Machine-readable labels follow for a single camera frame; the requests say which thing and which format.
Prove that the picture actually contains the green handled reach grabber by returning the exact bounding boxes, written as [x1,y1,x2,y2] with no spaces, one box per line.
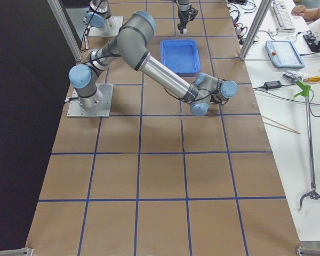
[294,81,320,211]

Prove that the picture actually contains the white keyboard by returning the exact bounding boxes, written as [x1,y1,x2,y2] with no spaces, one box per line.
[271,1,295,33]

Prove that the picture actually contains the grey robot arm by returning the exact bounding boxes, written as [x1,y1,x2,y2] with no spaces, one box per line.
[68,11,238,117]
[83,1,198,34]

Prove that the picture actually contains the aluminium frame post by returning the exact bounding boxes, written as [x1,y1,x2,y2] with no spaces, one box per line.
[239,0,271,61]

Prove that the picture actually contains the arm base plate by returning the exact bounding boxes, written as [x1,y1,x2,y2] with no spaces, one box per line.
[67,83,114,118]
[89,14,124,37]

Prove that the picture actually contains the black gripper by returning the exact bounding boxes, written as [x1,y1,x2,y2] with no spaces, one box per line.
[177,4,198,34]

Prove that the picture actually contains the teach pendant tablet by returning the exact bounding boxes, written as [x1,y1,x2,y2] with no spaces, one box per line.
[265,41,305,69]

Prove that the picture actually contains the blue plastic tray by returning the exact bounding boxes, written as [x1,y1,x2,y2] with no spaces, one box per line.
[160,39,201,77]

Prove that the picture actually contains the wooden chopsticks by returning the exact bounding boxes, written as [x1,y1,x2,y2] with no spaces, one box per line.
[261,115,300,134]

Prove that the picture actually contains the black power adapter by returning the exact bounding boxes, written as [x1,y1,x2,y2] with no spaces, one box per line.
[263,81,282,90]

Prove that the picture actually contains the yellow tool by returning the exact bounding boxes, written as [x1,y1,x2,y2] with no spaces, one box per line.
[303,76,320,83]

